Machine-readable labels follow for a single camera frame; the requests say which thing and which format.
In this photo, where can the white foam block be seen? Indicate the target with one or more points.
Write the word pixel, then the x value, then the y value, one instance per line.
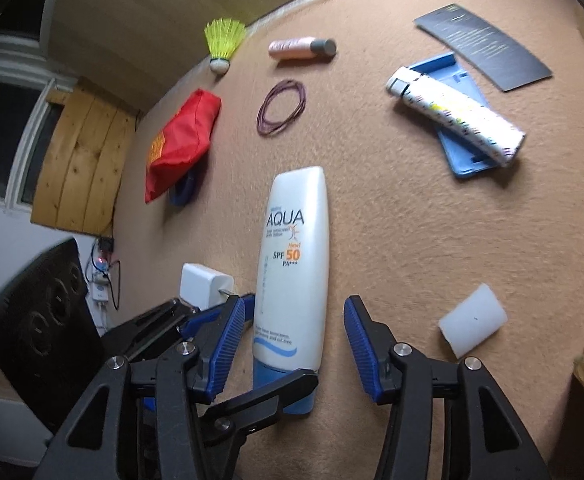
pixel 471 320

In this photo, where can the yellow shuttlecock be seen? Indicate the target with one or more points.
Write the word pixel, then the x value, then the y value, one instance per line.
pixel 222 40

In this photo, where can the red cloth bag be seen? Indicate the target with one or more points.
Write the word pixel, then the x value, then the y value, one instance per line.
pixel 182 140

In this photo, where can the black card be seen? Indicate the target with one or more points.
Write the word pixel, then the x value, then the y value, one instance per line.
pixel 481 45

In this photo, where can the purple rubber band bundle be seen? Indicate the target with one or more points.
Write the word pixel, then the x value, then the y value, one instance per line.
pixel 261 120

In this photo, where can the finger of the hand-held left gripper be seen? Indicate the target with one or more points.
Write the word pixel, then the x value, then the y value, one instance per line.
pixel 192 324
pixel 272 394

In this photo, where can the light wooden board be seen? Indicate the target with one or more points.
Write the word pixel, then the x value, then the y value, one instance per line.
pixel 147 20

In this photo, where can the pink tube grey cap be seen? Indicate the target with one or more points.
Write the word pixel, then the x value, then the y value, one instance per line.
pixel 294 49

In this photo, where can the black power adapter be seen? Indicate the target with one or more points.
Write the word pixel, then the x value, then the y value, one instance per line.
pixel 106 246

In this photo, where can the white window frame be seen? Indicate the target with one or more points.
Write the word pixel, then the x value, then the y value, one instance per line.
pixel 2 55

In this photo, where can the pine wood panel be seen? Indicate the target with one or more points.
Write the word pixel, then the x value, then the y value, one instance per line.
pixel 82 160

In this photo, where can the white charger adapter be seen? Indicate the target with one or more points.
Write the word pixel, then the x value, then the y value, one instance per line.
pixel 199 282

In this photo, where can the white patterned cylinder bottle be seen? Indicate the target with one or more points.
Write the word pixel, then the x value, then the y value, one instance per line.
pixel 456 110

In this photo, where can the white power strip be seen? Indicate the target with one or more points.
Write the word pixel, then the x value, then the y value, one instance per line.
pixel 99 292

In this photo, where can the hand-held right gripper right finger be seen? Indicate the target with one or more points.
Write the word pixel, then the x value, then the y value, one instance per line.
pixel 364 350

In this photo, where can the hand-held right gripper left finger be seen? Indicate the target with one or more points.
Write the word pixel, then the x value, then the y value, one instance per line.
pixel 224 350

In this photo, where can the white sunscreen bottle blue cap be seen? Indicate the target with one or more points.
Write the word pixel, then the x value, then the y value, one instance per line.
pixel 292 260

